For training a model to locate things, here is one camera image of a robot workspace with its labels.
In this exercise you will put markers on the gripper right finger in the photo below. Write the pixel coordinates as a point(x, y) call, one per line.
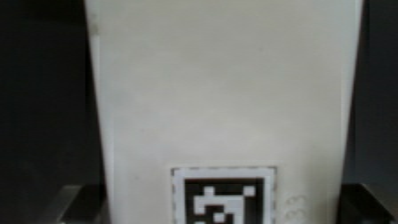
point(361, 207)

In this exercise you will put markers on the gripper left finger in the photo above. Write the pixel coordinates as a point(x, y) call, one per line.
point(78, 206)

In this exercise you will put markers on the white cabinet top block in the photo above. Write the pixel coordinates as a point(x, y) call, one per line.
point(224, 80)

